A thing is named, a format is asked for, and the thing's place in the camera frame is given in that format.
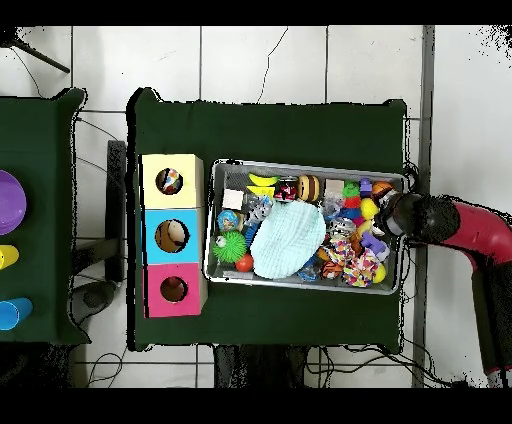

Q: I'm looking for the blue cup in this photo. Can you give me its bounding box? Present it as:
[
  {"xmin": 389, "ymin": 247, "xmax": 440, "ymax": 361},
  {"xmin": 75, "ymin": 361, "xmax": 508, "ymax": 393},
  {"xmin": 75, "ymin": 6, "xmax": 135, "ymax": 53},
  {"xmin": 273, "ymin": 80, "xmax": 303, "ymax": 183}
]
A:
[{"xmin": 0, "ymin": 297, "xmax": 34, "ymax": 332}]

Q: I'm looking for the yellow cup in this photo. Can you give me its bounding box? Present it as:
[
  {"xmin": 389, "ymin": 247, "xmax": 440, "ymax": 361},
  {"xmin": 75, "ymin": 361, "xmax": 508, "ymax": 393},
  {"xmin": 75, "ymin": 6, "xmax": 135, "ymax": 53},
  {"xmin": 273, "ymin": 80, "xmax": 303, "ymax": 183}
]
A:
[{"xmin": 0, "ymin": 244, "xmax": 21, "ymax": 271}]

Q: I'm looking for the colourful polka dot cloth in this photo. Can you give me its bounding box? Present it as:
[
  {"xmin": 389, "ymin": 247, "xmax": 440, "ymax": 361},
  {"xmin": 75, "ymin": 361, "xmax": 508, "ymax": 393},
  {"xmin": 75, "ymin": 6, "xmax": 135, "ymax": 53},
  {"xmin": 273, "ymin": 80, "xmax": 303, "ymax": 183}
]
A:
[{"xmin": 159, "ymin": 169, "xmax": 182, "ymax": 194}]

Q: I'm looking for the dark green side table cloth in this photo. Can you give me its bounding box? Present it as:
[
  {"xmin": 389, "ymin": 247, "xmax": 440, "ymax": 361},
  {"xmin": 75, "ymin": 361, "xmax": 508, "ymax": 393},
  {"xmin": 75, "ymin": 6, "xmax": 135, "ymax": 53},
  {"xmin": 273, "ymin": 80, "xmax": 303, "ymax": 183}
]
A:
[{"xmin": 0, "ymin": 87, "xmax": 89, "ymax": 347}]

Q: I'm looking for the dark green tablecloth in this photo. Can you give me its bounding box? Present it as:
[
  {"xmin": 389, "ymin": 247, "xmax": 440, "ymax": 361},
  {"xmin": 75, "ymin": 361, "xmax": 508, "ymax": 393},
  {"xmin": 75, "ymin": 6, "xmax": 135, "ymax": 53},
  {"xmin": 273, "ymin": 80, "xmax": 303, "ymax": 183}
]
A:
[{"xmin": 126, "ymin": 87, "xmax": 409, "ymax": 353}]

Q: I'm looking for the clear mesh bin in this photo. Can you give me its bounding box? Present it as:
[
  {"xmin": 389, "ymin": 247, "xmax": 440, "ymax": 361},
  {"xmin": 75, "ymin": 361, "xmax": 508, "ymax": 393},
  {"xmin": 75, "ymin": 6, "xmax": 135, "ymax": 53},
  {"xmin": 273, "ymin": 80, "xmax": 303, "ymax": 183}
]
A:
[{"xmin": 204, "ymin": 159, "xmax": 405, "ymax": 296}]

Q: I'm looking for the plain wooden block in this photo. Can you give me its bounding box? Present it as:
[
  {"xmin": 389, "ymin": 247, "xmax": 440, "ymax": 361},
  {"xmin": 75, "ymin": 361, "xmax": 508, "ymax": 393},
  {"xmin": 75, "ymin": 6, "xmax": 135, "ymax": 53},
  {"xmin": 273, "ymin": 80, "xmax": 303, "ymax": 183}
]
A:
[{"xmin": 223, "ymin": 189, "xmax": 245, "ymax": 211}]

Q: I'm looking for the wooden box with three holes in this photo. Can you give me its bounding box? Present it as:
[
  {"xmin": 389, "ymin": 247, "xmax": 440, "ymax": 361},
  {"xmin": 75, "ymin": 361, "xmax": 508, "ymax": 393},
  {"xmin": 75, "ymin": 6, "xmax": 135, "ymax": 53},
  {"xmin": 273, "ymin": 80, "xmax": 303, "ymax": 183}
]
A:
[{"xmin": 139, "ymin": 153, "xmax": 209, "ymax": 320}]

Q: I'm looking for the purple plate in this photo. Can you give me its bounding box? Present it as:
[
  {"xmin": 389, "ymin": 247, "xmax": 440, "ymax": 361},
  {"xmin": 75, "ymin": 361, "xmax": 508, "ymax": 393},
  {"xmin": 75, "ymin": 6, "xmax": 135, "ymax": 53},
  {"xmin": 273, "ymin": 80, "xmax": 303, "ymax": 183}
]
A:
[{"xmin": 0, "ymin": 169, "xmax": 29, "ymax": 237}]

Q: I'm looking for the black tripod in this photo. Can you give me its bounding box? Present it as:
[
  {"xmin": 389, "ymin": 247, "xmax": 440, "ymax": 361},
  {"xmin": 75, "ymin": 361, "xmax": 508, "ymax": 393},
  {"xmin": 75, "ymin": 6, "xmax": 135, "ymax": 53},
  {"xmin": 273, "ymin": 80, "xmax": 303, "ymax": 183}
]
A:
[{"xmin": 0, "ymin": 27, "xmax": 72, "ymax": 75}]

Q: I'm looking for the green spiky ball with eyes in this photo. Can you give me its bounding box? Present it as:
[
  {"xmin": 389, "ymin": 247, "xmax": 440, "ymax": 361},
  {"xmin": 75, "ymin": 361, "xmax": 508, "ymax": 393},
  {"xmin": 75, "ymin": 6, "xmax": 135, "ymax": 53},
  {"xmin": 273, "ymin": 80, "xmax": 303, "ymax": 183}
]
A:
[{"xmin": 211, "ymin": 230, "xmax": 249, "ymax": 265}]

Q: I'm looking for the orange toy basketball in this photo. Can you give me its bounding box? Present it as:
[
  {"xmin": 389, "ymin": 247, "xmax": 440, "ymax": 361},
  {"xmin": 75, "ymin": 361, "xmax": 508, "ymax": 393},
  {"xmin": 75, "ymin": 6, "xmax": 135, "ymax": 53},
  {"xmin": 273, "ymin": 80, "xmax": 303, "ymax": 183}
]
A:
[{"xmin": 371, "ymin": 180, "xmax": 395, "ymax": 199}]

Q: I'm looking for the yellow cheese wedge toy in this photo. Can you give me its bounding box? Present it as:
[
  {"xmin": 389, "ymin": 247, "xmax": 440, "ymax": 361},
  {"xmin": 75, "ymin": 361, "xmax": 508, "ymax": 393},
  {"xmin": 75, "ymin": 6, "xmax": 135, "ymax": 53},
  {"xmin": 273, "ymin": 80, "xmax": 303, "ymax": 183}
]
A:
[{"xmin": 246, "ymin": 185, "xmax": 278, "ymax": 199}]

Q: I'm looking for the mint green muslin cloth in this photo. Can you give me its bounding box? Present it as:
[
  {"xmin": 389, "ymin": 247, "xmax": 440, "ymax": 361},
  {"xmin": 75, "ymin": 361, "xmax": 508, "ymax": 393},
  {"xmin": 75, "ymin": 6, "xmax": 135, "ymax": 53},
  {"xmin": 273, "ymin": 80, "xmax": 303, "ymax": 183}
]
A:
[{"xmin": 250, "ymin": 199, "xmax": 329, "ymax": 280}]

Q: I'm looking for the blue globe ball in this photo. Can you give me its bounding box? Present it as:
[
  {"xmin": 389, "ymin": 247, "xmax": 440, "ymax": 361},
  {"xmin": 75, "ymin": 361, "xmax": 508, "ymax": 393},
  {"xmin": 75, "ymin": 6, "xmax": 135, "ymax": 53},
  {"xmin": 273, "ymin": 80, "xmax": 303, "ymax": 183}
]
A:
[{"xmin": 217, "ymin": 209, "xmax": 241, "ymax": 233}]

